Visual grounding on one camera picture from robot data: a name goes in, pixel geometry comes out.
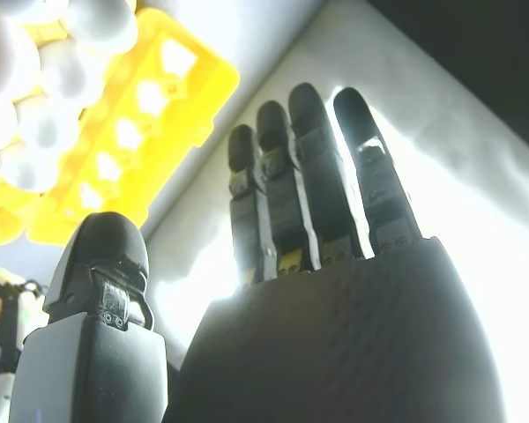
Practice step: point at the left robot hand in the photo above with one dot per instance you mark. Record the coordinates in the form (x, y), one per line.
(335, 343)

